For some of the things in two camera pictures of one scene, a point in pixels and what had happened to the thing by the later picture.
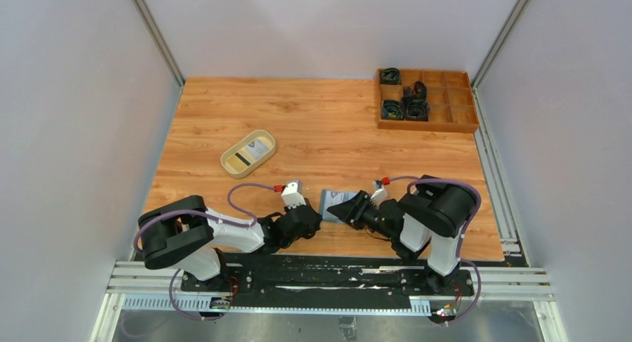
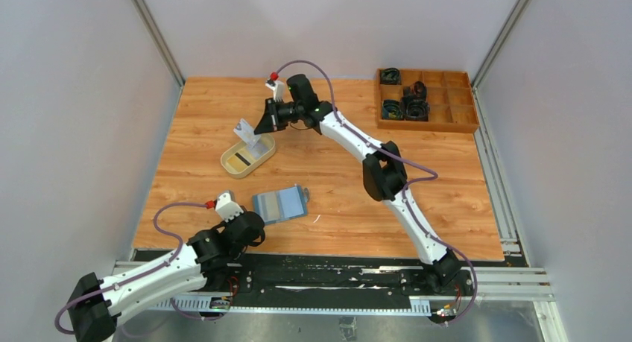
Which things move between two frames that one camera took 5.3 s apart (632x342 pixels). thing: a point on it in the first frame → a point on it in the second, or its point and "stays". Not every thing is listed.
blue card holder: (329, 198) → (276, 206)
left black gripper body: (306, 219) → (254, 226)
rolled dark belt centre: (416, 90) stays
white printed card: (332, 197) → (246, 132)
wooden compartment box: (451, 97) stays
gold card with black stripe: (238, 162) stays
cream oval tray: (248, 153) stays
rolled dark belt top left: (390, 76) stays
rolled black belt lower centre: (416, 110) stays
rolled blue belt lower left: (392, 109) stays
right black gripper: (358, 209) → (272, 115)
